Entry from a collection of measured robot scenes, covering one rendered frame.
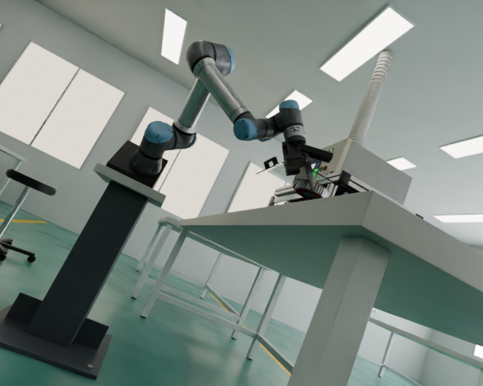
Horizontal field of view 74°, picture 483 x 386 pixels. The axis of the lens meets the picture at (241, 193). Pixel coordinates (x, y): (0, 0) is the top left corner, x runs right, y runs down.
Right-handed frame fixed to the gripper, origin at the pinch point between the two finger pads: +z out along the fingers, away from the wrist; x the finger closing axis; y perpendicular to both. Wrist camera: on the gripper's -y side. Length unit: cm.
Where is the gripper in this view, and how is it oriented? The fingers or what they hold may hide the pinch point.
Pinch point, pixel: (312, 193)
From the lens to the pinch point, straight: 110.8
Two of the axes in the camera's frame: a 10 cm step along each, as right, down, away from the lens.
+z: 1.3, 9.5, -2.8
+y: -9.9, 1.5, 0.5
